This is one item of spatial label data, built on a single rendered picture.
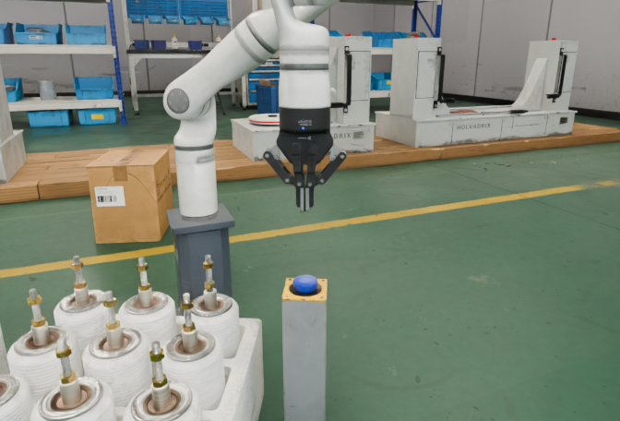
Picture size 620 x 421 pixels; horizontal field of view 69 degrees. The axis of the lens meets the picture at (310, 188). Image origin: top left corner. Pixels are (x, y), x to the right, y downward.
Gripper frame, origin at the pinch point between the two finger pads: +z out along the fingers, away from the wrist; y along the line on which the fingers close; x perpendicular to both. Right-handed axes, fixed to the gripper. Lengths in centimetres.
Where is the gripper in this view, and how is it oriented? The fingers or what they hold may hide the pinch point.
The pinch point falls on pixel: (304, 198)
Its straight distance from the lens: 69.4
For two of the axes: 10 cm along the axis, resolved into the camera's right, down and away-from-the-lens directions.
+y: 10.0, 0.1, -0.5
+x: 0.6, -2.8, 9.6
